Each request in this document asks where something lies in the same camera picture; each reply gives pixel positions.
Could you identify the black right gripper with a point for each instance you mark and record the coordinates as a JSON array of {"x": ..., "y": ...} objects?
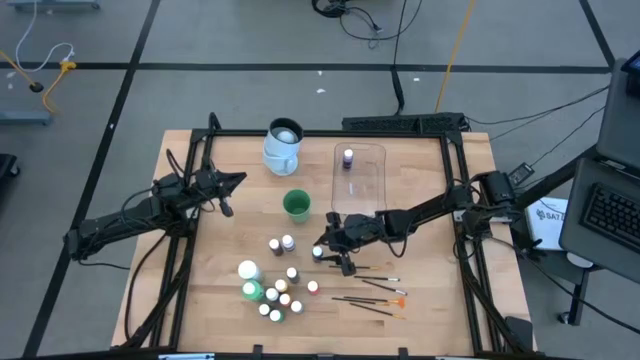
[{"x": 360, "y": 241}]

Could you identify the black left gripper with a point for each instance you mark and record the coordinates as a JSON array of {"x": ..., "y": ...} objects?
[{"x": 216, "y": 185}]

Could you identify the violet blue paint bottle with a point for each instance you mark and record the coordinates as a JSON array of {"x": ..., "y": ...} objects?
[{"x": 317, "y": 251}]

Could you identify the red paint bottle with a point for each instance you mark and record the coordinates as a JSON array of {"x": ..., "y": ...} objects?
[{"x": 313, "y": 286}]

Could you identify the dark green paint bottle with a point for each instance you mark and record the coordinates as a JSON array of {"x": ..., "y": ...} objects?
[{"x": 292, "y": 274}]

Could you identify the black thin paintbrush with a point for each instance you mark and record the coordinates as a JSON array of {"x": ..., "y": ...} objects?
[
  {"x": 375, "y": 278},
  {"x": 360, "y": 301}
]

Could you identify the green plastic cup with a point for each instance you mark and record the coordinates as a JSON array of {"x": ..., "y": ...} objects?
[{"x": 297, "y": 205}]

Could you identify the brown paint bottle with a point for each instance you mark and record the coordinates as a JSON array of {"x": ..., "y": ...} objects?
[{"x": 275, "y": 246}]

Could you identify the clear plastic bin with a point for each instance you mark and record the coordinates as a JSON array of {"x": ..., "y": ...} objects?
[{"x": 367, "y": 190}]

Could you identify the black paintbrush orange tip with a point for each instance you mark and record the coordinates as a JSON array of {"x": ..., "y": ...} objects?
[{"x": 377, "y": 310}]

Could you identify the orange fan paintbrush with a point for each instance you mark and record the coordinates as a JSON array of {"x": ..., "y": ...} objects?
[{"x": 401, "y": 302}]

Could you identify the lavender paint bottle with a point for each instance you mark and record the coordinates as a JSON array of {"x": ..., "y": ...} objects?
[{"x": 348, "y": 161}]

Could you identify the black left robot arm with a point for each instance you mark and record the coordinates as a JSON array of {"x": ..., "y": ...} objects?
[{"x": 125, "y": 217}]

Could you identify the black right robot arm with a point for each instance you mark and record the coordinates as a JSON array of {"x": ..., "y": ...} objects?
[{"x": 430, "y": 205}]

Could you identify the yellow paint bottle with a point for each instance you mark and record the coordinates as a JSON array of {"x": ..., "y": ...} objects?
[{"x": 281, "y": 285}]

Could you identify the grey paint bottle black label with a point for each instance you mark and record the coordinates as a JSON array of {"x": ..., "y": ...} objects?
[{"x": 296, "y": 306}]

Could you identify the orange paint bottle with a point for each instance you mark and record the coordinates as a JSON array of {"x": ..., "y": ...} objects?
[{"x": 285, "y": 299}]

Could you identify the light green paint bottle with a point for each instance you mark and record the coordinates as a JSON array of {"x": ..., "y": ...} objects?
[{"x": 275, "y": 315}]

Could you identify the white-capped small paint bottle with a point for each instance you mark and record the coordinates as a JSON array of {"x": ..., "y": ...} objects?
[{"x": 264, "y": 309}]

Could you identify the large green paint bottle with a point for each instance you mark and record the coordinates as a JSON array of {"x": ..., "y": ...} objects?
[{"x": 251, "y": 290}]

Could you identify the large white bottle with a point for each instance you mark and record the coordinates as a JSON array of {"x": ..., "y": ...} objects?
[{"x": 248, "y": 270}]

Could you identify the black perforated power strip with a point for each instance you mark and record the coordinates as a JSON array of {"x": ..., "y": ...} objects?
[{"x": 400, "y": 122}]

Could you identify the black power adapter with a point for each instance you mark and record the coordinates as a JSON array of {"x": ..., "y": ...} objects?
[{"x": 521, "y": 173}]

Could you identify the grey furniture foot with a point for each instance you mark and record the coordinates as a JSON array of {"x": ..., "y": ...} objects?
[
  {"x": 50, "y": 4},
  {"x": 25, "y": 117}
]

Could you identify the black wheeled base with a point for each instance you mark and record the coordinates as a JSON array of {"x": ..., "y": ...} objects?
[{"x": 7, "y": 165}]

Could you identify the grey laptop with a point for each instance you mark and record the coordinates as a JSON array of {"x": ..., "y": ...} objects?
[{"x": 575, "y": 200}]

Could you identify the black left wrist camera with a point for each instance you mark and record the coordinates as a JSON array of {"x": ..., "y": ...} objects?
[{"x": 202, "y": 181}]

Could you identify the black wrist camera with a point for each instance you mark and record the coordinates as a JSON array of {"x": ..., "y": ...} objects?
[
  {"x": 202, "y": 181},
  {"x": 361, "y": 224}
]

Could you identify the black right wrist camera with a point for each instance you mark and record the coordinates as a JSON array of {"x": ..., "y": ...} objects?
[{"x": 361, "y": 224}]

